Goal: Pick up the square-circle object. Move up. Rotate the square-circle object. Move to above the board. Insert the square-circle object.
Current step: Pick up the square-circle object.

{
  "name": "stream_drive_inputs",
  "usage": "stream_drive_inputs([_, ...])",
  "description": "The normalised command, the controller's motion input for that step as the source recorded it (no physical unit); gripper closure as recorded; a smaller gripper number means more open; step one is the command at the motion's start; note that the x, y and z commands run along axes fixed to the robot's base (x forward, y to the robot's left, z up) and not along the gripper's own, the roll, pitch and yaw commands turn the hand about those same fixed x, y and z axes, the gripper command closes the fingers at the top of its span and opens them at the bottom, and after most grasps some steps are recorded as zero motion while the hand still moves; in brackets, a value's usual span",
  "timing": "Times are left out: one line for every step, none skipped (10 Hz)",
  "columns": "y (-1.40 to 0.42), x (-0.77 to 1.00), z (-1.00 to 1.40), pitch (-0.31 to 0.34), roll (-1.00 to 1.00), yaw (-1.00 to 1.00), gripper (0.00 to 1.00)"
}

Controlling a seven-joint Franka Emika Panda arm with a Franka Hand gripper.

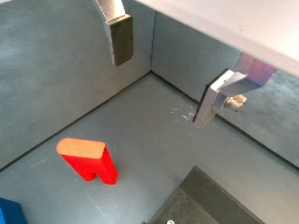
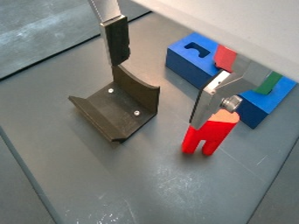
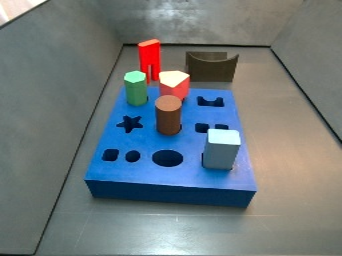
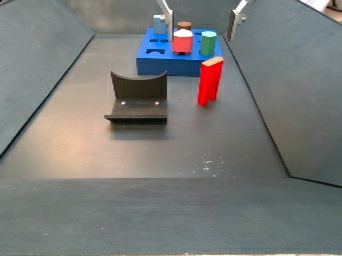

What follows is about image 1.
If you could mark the blue shape sorter board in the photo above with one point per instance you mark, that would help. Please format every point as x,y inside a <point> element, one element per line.
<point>11,212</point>

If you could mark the red two-legged block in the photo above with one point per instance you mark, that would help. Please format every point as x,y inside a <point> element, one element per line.
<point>88,158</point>

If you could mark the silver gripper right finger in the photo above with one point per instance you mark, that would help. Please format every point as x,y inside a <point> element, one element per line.
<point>223,92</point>

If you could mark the dark grey curved bracket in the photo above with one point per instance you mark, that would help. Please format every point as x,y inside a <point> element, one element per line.
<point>201,202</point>

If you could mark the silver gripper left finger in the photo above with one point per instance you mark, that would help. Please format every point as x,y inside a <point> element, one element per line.
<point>119,29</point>

